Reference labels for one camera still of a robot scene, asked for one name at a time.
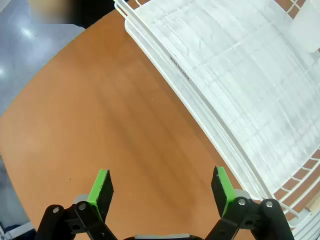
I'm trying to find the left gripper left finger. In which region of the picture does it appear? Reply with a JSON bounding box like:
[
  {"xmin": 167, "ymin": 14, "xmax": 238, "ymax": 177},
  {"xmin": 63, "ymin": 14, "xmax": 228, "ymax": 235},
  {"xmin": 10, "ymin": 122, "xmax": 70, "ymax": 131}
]
[{"xmin": 34, "ymin": 169, "xmax": 118, "ymax": 240}]

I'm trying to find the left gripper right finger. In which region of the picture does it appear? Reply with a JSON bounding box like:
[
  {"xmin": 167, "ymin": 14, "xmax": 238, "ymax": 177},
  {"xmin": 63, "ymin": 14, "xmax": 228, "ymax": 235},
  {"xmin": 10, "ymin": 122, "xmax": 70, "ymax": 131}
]
[{"xmin": 204, "ymin": 165, "xmax": 296, "ymax": 240}]

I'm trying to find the white wire dish rack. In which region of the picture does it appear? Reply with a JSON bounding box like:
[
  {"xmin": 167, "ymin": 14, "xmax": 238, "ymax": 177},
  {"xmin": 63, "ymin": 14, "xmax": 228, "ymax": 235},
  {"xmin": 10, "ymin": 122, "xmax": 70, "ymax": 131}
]
[{"xmin": 113, "ymin": 0, "xmax": 320, "ymax": 240}]

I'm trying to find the white ribbed drain tray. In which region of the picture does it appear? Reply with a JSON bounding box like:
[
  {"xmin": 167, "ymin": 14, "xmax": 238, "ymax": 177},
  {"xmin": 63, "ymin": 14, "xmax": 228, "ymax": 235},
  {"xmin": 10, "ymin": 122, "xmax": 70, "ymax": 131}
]
[{"xmin": 124, "ymin": 0, "xmax": 320, "ymax": 201}]

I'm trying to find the white plastic utensil holder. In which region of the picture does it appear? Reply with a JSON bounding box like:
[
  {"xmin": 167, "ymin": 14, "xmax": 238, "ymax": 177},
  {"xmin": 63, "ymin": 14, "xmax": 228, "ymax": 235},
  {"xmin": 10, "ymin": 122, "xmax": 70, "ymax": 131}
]
[{"xmin": 288, "ymin": 0, "xmax": 320, "ymax": 54}]

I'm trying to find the person in black t-shirt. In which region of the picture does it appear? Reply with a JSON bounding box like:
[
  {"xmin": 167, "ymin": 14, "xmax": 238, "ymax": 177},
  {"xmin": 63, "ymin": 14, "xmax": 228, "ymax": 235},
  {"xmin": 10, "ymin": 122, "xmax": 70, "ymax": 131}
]
[{"xmin": 27, "ymin": 0, "xmax": 118, "ymax": 29}]

